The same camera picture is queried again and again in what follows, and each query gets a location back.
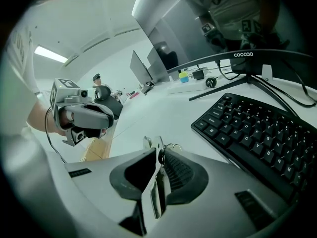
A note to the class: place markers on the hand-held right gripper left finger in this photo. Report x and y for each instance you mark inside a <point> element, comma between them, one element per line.
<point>99,182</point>

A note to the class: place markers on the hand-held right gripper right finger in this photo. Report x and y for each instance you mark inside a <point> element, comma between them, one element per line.
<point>218,192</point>

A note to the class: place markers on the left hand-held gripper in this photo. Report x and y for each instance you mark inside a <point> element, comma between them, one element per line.
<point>60,93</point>

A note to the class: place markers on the silver metal tool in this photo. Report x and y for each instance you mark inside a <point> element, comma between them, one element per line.
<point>156,145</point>

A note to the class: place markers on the person's left hand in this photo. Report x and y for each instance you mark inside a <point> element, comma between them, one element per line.
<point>65,118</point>

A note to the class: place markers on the cardboard box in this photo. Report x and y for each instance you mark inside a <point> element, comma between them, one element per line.
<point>97,147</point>

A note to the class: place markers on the pink plastic object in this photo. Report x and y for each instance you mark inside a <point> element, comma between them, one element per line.
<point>133,95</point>

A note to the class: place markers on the black keyboard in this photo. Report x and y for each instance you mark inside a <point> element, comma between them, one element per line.
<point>260,137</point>
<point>147,87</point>

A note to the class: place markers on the long ceiling light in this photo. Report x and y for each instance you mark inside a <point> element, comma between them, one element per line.
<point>50,54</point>

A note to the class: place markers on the person in white t-shirt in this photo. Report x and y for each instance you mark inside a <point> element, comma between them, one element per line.
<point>22,58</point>

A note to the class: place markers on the yellow and blue object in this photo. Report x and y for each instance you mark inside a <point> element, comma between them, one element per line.
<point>183,77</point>

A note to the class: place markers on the round black plug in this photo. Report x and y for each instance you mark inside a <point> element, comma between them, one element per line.
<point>211,82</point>

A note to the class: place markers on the black power adapter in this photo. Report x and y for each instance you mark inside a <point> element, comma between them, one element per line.
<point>198,75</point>

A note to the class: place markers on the large curved black monitor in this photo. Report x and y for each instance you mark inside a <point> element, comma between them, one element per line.
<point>223,21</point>

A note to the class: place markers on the white bracket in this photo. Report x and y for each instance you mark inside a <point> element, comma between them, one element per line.
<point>267,73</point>

